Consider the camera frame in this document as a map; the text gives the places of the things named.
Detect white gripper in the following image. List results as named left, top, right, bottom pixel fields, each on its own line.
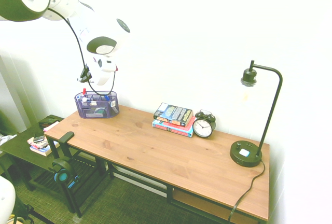
left=90, top=54, right=118, bottom=87

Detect purple mesh desk organizer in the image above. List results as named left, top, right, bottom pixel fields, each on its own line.
left=74, top=90, right=121, bottom=119

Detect black headphone hook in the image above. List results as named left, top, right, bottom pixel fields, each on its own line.
left=56, top=131, right=75, bottom=163

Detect black paperback book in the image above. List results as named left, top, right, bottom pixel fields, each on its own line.
left=153, top=102, right=193, bottom=128

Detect red and blue book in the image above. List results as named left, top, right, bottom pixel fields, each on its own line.
left=151, top=116, right=197, bottom=138

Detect small stack of items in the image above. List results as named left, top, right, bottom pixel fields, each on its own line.
left=27, top=139, right=60, bottom=157

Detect black and blue headphones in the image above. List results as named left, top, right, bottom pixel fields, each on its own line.
left=48, top=155, right=80, bottom=189

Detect black alarm clock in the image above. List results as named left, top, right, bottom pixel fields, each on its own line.
left=192, top=109, right=217, bottom=139

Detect dark side table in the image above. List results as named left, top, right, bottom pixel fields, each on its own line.
left=0, top=114, right=81, bottom=192

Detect grey crumpled cloth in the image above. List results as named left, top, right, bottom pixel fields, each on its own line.
left=0, top=134, right=18, bottom=146

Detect wooden shelf under desk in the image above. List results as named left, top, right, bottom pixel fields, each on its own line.
left=172, top=188, right=260, bottom=224

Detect white rounded object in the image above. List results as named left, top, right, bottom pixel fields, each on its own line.
left=0, top=175, right=17, bottom=224

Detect black desk lamp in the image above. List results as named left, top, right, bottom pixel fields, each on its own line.
left=229, top=60, right=284, bottom=169

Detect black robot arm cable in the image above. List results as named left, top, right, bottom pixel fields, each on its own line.
left=48, top=7, right=117, bottom=96

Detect wooden desk with black frame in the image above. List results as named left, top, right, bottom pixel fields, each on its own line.
left=43, top=104, right=271, bottom=224

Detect black lamp power cable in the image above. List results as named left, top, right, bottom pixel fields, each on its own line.
left=227, top=160, right=266, bottom=222

